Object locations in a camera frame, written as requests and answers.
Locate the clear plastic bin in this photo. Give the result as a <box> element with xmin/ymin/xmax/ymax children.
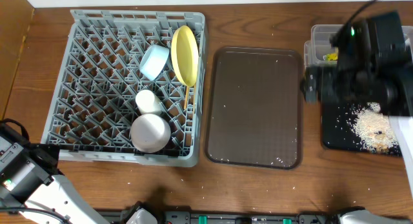
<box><xmin>304</xmin><ymin>25</ymin><xmax>412</xmax><ymax>68</ymax></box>

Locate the yellow green snack wrapper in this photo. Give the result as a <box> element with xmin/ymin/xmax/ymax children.
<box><xmin>323</xmin><ymin>53</ymin><xmax>338</xmax><ymax>61</ymax></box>

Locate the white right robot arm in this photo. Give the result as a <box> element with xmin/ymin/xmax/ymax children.
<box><xmin>300</xmin><ymin>12</ymin><xmax>412</xmax><ymax>180</ymax></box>

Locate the yellow plate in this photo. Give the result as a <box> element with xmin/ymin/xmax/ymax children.
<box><xmin>170</xmin><ymin>25</ymin><xmax>199</xmax><ymax>87</ymax></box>

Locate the light blue saucer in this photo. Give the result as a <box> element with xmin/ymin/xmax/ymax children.
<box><xmin>139</xmin><ymin>45</ymin><xmax>169</xmax><ymax>81</ymax></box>

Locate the wooden chopstick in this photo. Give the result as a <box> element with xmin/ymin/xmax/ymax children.
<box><xmin>184</xmin><ymin>86</ymin><xmax>190</xmax><ymax>110</ymax></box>
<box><xmin>188</xmin><ymin>85</ymin><xmax>196</xmax><ymax>125</ymax></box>

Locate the black bin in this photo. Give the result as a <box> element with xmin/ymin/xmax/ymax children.
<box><xmin>321</xmin><ymin>104</ymin><xmax>401</xmax><ymax>157</ymax></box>

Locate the pink bowl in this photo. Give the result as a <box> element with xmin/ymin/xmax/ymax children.
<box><xmin>130</xmin><ymin>114</ymin><xmax>171</xmax><ymax>153</ymax></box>

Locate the dark brown tray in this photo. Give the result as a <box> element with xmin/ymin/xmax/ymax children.
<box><xmin>205</xmin><ymin>46</ymin><xmax>303</xmax><ymax>170</ymax></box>

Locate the spilled rice pile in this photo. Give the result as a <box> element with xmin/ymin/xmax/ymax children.
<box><xmin>334</xmin><ymin>102</ymin><xmax>399</xmax><ymax>155</ymax></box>

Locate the cream white cup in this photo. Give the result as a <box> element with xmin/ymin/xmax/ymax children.
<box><xmin>135</xmin><ymin>90</ymin><xmax>162</xmax><ymax>116</ymax></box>

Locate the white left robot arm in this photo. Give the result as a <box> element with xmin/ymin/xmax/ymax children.
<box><xmin>1</xmin><ymin>119</ymin><xmax>108</xmax><ymax>223</ymax></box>

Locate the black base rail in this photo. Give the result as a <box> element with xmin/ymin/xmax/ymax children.
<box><xmin>99</xmin><ymin>201</ymin><xmax>413</xmax><ymax>224</ymax></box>

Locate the grey plastic dish rack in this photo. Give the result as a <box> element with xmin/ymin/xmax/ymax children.
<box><xmin>41</xmin><ymin>10</ymin><xmax>208</xmax><ymax>167</ymax></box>

